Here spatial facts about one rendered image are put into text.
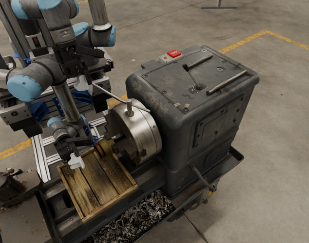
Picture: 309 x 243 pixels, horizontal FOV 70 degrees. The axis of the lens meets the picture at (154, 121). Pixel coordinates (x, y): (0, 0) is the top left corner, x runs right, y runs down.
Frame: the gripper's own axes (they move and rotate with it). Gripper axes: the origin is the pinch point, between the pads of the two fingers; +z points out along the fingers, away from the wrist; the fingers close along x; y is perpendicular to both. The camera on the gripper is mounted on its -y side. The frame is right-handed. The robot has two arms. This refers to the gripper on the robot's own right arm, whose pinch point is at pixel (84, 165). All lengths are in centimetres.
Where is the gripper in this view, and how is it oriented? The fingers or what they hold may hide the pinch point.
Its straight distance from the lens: 105.6
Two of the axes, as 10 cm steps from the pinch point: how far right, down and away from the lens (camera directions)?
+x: 0.0, -6.9, -7.2
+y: -8.1, 4.2, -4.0
